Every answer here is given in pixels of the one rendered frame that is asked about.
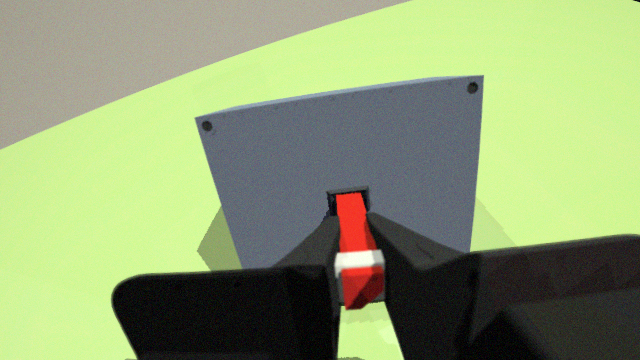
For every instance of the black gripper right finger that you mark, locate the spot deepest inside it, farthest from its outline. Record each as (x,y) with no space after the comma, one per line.
(443,303)

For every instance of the red peg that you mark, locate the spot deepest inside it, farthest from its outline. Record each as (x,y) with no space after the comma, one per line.
(360,267)

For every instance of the grey sloped panel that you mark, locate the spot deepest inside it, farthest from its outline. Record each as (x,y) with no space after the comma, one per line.
(411,147)

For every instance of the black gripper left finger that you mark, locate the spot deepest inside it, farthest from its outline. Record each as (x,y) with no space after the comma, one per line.
(291,310)

